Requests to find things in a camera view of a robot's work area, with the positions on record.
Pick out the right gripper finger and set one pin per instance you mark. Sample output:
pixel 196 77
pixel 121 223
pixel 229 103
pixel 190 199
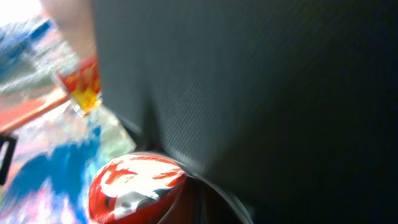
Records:
pixel 200 202

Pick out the silver-sided Pringles can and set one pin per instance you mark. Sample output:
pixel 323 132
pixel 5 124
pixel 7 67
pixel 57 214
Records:
pixel 135 188

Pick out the red Pringles can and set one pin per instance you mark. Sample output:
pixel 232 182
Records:
pixel 82 84

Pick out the dark green open box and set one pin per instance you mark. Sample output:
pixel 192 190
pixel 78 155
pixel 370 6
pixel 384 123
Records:
pixel 290 105

